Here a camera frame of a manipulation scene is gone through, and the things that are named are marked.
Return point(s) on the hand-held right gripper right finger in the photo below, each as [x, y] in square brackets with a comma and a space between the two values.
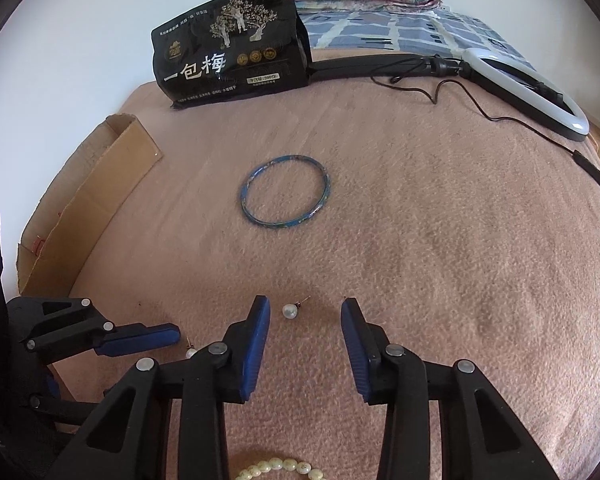
[355, 340]

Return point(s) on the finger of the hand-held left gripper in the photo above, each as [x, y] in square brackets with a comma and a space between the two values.
[140, 337]
[53, 386]

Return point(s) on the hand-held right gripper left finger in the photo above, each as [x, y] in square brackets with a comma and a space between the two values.
[257, 345]

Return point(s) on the pearl stud earring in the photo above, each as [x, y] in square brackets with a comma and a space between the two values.
[191, 353]
[290, 310]

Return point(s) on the cardboard box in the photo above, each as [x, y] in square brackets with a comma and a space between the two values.
[80, 200]

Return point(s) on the thin round bangle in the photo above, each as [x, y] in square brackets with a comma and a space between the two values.
[242, 199]

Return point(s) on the black printed snack bag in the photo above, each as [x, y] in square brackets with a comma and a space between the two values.
[230, 60]

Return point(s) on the blue checkered mattress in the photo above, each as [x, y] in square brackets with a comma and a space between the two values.
[380, 30]

